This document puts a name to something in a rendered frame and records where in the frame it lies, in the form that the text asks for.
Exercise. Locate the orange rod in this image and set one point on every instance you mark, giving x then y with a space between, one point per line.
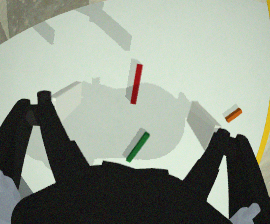
233 115

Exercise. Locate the red rod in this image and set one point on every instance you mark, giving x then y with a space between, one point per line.
136 83

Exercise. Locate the green rod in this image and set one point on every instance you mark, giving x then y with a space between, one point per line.
138 146

